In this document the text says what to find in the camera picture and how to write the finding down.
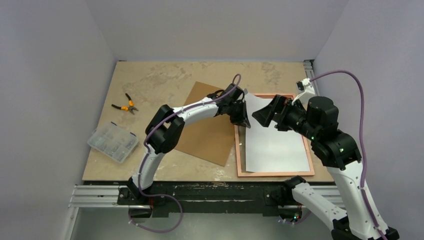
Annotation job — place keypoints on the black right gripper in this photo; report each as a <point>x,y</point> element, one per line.
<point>279,112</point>

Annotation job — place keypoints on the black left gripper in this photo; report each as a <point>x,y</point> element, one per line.
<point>242,120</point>

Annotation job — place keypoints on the red wooden picture frame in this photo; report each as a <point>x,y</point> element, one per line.
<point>240,154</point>

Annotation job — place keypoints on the landscape photo print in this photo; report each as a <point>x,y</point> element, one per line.
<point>268,150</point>

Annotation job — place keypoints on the brown cardboard backing board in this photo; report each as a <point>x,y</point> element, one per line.
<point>210,139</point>

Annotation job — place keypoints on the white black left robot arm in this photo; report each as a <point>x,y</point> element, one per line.
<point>165,129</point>

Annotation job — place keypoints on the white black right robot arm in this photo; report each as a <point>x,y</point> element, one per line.
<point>316,118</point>

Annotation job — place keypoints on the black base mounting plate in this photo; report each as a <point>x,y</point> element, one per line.
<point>270,199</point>

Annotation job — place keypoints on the clear plastic parts box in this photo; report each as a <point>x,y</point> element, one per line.
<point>113,141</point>

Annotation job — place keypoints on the aluminium rail right side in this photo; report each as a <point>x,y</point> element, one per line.
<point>309,71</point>

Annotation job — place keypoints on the aluminium rail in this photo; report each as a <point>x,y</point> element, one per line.
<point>109,196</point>
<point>309,71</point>

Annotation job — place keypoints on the aluminium front rail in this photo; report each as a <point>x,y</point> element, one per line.
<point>109,196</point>

